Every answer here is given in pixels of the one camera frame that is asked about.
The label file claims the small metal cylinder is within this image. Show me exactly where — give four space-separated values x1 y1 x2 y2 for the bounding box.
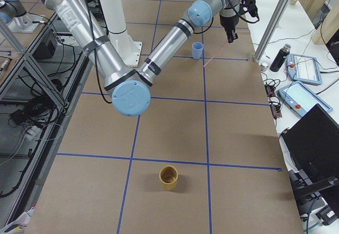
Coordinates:
260 62 269 72

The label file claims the far teach pendant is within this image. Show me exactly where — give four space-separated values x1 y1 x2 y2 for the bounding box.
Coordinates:
286 53 323 86

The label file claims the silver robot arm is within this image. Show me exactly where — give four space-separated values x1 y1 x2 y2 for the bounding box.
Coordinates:
41 0 240 116

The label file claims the aluminium frame post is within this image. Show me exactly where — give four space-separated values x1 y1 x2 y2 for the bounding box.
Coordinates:
253 0 289 63

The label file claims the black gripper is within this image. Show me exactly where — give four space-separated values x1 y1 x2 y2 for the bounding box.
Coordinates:
220 15 239 43

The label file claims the black laptop monitor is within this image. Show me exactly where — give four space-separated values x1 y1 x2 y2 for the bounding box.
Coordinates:
282 104 338 177

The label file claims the yellow wooden cup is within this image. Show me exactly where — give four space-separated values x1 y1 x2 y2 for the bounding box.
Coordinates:
159 165 179 191

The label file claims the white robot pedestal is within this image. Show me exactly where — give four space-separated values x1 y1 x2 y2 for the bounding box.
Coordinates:
100 0 142 67

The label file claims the near teach pendant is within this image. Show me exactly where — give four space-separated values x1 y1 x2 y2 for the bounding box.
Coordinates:
278 81 333 117

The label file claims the blue cup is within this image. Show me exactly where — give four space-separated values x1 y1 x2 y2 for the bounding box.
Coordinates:
192 42 204 60

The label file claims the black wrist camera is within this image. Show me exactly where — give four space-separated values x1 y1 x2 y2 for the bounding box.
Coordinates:
242 0 259 19

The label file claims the teach pendant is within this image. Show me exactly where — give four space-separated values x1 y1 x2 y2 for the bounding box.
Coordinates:
278 81 333 117
286 53 323 86

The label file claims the black water bottle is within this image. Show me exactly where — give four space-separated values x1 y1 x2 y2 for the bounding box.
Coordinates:
270 43 291 72

